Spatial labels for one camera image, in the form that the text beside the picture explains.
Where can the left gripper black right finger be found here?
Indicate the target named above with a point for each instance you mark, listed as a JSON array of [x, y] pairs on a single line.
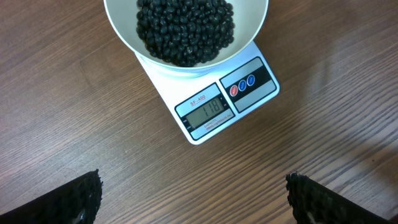
[[313, 203]]

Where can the white round bowl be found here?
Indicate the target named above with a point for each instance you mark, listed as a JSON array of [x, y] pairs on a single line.
[[248, 17]]

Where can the white digital kitchen scale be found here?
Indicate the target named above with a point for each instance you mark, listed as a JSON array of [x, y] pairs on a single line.
[[204, 103]]

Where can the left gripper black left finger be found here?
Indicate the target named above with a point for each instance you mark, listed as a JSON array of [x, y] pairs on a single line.
[[77, 201]]

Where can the black beans in bowl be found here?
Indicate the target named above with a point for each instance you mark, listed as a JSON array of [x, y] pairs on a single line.
[[185, 32]]

